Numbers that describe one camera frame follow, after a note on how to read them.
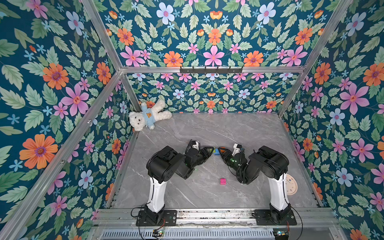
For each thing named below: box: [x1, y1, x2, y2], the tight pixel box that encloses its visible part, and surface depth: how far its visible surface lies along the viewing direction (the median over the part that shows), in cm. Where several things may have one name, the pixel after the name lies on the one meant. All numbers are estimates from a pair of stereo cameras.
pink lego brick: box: [220, 178, 227, 185], surface depth 86 cm
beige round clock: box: [286, 174, 298, 196], surface depth 84 cm
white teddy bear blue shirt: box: [128, 99, 172, 131], surface depth 111 cm
